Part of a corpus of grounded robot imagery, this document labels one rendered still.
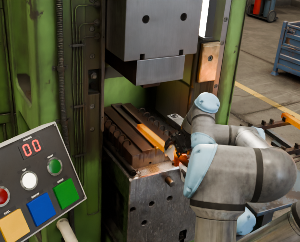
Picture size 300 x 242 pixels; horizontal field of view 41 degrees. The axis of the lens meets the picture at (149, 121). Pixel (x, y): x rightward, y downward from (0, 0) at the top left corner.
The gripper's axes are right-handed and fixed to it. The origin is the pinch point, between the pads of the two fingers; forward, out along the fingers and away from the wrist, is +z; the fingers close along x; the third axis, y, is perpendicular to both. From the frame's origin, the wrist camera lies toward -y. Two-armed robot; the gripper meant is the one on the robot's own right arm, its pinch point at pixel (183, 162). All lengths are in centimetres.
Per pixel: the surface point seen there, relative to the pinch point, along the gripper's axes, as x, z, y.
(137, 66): -11.5, 16.4, -33.1
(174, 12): 2, 16, -51
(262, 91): 270, 223, 101
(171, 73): 2.6, 16.5, -28.5
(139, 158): -9.0, 17.1, 5.5
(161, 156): 1.0, 17.2, 7.2
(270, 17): 548, 498, 89
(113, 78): 1, 65, -10
